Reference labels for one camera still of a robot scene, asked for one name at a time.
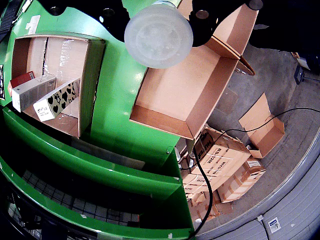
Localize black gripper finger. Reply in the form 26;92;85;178
37;0;131;43
187;0;265;48

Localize white plastic bottle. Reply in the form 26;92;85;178
124;0;194;70

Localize red brown product box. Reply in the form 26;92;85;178
8;70;36;97

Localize open brown cardboard box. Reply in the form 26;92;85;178
129;37;241;158
203;3;260;76

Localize shallow cardboard tray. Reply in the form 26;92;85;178
11;33;107;140

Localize small black box device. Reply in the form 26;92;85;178
294;64;305;85

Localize white cow print carton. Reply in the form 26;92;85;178
32;77;81;123

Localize tall plain white carton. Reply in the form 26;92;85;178
11;73;57;113

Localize small open flapped carton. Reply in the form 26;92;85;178
238;92;286;160

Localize brown printed storage carton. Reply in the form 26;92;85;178
181;126;252;195

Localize green metal shelf rack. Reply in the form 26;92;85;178
0;99;198;240

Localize small brown taped cartons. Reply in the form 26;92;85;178
186;191;234;221

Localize white printed label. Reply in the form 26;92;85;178
267;216;282;234

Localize thin black power cord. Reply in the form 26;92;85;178
212;106;320;141

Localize tape-strapped brown carton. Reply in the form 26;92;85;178
216;159;267;204

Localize thin black cable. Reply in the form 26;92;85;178
188;139;214;238

